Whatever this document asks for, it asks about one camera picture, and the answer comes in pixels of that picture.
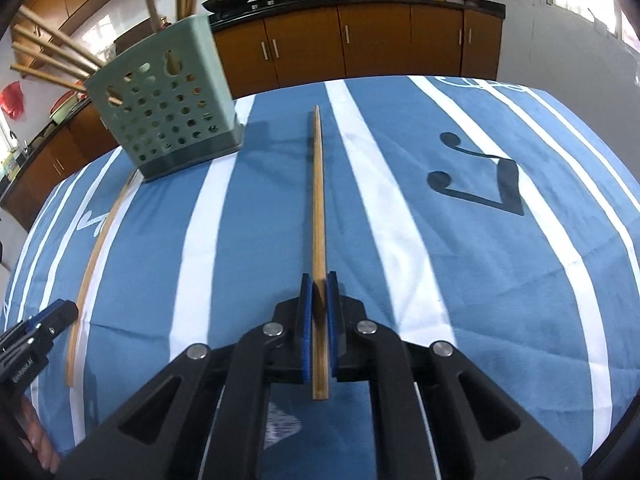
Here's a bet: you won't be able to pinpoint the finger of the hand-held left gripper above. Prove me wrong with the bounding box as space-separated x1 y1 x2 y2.
30 300 79 342

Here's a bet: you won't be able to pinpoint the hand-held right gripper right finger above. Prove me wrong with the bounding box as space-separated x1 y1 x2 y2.
325 270 584 480

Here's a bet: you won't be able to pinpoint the green perforated utensil holder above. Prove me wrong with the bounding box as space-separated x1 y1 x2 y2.
82 14 246 183

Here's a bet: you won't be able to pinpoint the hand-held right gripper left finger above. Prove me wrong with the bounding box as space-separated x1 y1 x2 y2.
55 271 314 480

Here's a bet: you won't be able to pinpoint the person's left hand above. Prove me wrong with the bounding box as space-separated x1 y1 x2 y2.
17 400 62 475

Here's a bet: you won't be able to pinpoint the blue white striped tablecloth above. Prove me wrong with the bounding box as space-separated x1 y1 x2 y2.
0 75 640 480

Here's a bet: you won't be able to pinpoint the long brown base cabinet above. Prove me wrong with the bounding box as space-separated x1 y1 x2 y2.
210 4 503 100

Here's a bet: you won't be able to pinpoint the short brown base cabinet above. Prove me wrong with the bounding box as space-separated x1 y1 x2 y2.
0 105 121 231

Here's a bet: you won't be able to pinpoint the red plastic bag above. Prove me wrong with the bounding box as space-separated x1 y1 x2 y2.
0 81 25 121

